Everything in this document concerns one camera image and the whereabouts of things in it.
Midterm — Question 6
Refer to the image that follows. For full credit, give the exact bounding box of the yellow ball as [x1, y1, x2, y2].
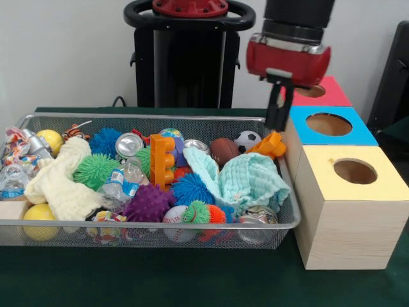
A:
[22, 203, 60, 241]
[35, 129, 64, 157]

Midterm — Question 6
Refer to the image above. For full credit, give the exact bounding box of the black and white soccer ball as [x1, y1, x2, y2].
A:
[234, 130, 263, 154]

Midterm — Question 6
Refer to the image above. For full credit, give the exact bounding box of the purple spiky rubber ball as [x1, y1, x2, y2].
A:
[122, 184, 176, 223]

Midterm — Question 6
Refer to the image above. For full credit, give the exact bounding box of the mint green cloth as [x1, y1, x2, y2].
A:
[181, 146, 292, 214]

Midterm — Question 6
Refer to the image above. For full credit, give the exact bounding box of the brown toy football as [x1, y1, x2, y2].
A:
[210, 137, 242, 167]

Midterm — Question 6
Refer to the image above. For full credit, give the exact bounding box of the wooden box with three holes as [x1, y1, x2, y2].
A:
[268, 75, 409, 271]

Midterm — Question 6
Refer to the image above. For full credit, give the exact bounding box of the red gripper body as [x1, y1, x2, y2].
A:
[245, 33, 332, 89]

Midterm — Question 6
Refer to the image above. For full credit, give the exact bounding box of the dark green tablecloth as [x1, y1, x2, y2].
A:
[0, 107, 409, 307]
[380, 115, 409, 151]

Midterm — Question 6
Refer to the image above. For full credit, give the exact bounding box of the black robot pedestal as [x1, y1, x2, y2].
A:
[123, 0, 256, 109]

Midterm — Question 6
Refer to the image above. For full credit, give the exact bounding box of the small colourful patterned cloth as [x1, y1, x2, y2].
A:
[86, 210, 128, 246]

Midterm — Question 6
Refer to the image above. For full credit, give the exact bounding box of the blue spiky rubber ball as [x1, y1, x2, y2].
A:
[88, 127, 124, 159]

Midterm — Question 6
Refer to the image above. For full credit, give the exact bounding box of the silver mesh bin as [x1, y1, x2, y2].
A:
[0, 112, 302, 251]

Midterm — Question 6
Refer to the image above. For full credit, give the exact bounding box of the long orange toy block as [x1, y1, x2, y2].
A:
[245, 130, 287, 160]

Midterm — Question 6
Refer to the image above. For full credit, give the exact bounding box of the cream yellow cloth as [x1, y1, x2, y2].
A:
[24, 137, 105, 222]

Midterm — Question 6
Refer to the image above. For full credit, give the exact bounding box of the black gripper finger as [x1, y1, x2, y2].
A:
[265, 75, 284, 129]
[278, 81, 295, 132]

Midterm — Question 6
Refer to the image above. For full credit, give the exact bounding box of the blue globe ball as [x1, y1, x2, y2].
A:
[158, 127, 185, 143]

